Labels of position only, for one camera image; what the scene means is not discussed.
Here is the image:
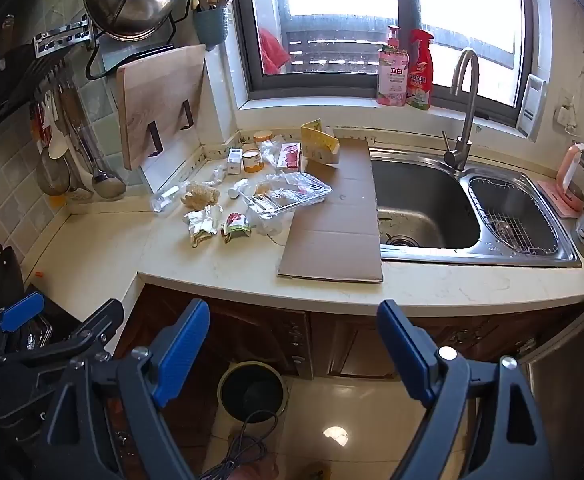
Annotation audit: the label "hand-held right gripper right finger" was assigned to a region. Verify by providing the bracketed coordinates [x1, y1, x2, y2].
[376, 299, 555, 480]

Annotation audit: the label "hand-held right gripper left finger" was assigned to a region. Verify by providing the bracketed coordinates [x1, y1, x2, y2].
[47, 299, 211, 480]

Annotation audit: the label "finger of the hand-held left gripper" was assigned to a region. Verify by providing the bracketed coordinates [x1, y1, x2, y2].
[0, 300, 125, 367]
[0, 291, 47, 362]

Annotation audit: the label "round trash bin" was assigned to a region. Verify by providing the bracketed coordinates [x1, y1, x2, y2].
[217, 360, 290, 421]

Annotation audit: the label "clear plastic bag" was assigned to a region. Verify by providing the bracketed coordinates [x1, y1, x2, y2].
[261, 137, 285, 168]

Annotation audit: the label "pink box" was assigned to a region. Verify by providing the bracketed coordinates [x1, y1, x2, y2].
[275, 141, 304, 171]

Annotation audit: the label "yellow box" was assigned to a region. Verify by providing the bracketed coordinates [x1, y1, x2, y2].
[300, 119, 341, 165]

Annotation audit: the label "black gas stove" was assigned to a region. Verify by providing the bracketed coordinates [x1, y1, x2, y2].
[22, 284, 85, 356]

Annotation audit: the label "brown wooden cabinet door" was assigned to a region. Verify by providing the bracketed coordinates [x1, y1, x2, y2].
[172, 300, 315, 381]
[113, 284, 193, 361]
[309, 310, 584, 381]

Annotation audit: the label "crumpled white tissue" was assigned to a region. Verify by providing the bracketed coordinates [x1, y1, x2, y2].
[183, 204, 224, 248]

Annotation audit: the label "cardboard sheet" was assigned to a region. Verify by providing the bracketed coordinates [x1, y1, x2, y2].
[278, 140, 384, 283]

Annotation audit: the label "red green wrapper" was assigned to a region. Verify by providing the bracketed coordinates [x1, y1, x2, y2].
[220, 211, 253, 245]

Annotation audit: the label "steel ladle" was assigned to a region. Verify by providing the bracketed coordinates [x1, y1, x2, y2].
[62, 85, 127, 200]

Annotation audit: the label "steel skimmer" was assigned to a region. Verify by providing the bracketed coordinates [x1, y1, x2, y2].
[36, 145, 73, 197]

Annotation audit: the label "clear plastic bottle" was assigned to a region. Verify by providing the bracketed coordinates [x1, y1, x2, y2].
[151, 185, 193, 213]

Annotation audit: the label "stainless steel sink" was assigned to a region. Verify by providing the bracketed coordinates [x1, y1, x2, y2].
[369, 147, 583, 268]

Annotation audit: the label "brown scrubber ball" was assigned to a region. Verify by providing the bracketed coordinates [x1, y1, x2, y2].
[180, 182, 220, 209]

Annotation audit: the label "steel cabinet door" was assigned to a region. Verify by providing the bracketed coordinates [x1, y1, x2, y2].
[517, 310, 584, 480]

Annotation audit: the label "white spoon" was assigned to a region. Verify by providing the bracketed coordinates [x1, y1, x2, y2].
[47, 90, 68, 158]

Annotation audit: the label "clear plastic tray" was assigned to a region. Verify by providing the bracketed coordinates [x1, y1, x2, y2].
[239, 171, 333, 221]

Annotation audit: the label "orange white paper cup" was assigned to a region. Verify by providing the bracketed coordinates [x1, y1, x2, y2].
[242, 149, 264, 175]

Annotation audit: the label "pink mat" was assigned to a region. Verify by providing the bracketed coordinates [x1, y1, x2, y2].
[537, 180, 580, 218]

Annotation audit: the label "wooden cutting board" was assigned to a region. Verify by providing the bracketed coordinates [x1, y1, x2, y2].
[116, 44, 208, 171]

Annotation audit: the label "black slotted spatula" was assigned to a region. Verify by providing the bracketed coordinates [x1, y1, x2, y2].
[0, 42, 68, 123]

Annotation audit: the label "steel faucet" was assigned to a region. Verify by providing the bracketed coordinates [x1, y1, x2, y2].
[442, 47, 480, 173]

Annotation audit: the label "pink kettle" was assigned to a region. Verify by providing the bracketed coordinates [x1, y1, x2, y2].
[557, 142, 584, 212]

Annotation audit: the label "red spray bottle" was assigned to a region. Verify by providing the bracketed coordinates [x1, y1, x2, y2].
[406, 28, 435, 112]

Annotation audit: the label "pink soap bottle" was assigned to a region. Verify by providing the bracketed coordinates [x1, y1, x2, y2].
[376, 25, 410, 108]

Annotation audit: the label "white grater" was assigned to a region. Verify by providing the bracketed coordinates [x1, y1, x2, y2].
[514, 74, 545, 142]

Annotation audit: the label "red cloth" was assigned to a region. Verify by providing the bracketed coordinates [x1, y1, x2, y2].
[259, 27, 291, 76]

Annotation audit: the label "blue utensil holder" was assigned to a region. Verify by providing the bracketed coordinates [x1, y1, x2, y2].
[193, 6, 230, 51]

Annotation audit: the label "stainless steel wok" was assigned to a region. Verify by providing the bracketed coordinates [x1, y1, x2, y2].
[82, 0, 194, 42]

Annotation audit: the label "black cable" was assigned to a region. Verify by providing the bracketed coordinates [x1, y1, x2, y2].
[199, 410, 279, 480]

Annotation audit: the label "wire drain basket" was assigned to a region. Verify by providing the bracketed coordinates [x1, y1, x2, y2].
[468, 176, 558, 253]

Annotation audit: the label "black wire pot rack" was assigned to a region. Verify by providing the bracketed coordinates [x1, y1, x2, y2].
[85, 0, 208, 82]

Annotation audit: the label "metal hook rail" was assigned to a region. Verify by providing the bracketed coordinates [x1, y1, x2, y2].
[33, 17, 95, 58]

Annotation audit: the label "white wall outlet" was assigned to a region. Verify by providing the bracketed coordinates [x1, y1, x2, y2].
[554, 90, 580, 133]

